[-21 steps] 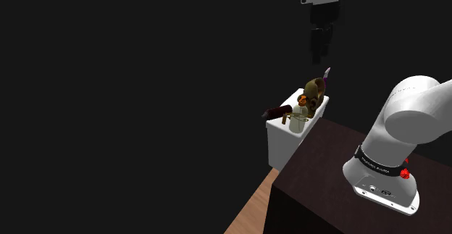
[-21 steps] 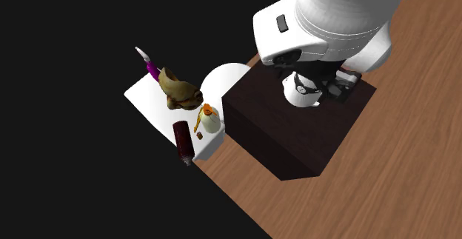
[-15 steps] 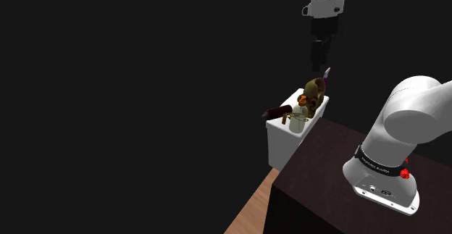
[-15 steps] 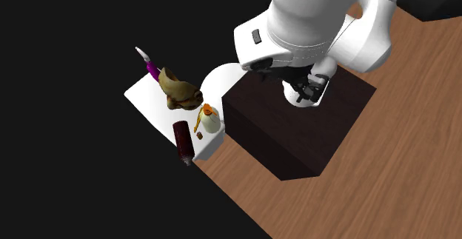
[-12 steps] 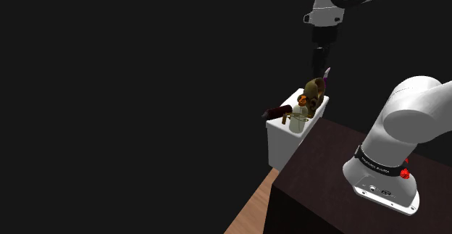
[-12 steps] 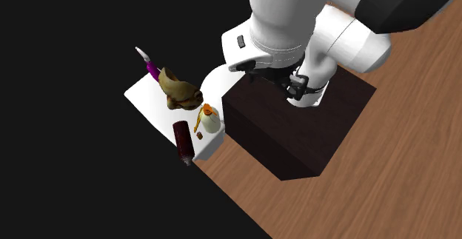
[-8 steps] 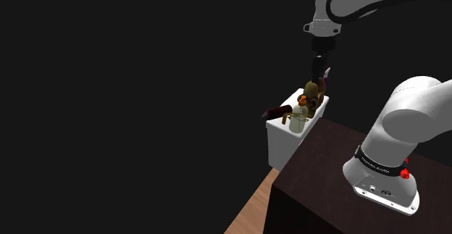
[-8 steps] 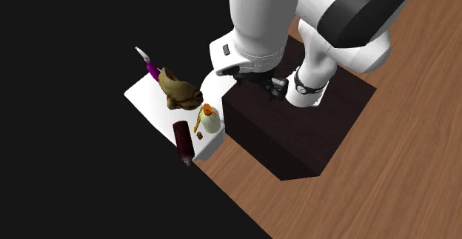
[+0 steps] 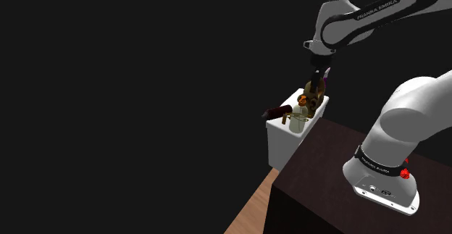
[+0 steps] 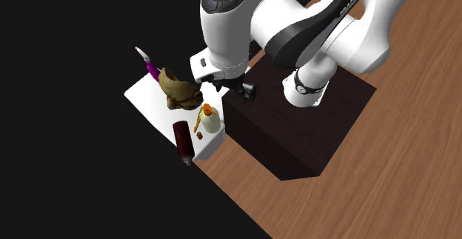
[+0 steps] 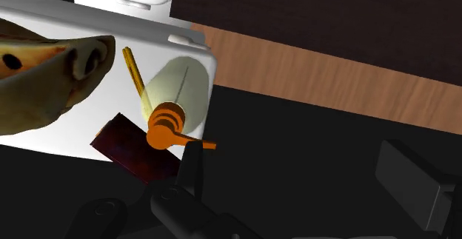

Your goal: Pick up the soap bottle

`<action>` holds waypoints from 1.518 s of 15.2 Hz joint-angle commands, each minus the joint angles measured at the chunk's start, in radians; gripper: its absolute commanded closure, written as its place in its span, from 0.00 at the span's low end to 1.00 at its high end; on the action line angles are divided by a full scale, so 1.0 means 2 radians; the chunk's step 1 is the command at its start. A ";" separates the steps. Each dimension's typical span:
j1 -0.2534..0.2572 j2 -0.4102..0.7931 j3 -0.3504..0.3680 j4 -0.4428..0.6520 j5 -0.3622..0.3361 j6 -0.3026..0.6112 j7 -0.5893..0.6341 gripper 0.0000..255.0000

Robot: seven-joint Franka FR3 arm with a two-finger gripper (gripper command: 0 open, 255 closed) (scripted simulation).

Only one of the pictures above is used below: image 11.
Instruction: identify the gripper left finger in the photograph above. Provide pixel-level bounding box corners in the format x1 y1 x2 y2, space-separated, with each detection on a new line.
64 141 261 239

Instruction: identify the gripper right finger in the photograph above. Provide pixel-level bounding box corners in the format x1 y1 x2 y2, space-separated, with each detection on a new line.
374 138 462 239

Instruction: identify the dark red box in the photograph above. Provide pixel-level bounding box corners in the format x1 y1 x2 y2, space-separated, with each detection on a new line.
90 112 182 186

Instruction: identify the cream pump bottle orange top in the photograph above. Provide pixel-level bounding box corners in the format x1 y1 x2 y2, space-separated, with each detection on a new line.
140 55 218 151

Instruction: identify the white toilet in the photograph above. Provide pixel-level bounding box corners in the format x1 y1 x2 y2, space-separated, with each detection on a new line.
0 0 218 163

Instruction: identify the yellow pencil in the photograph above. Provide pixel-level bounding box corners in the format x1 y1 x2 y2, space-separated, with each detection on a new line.
121 46 154 114

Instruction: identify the tan animal figure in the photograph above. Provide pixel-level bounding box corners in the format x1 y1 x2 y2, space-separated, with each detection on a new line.
0 17 117 137

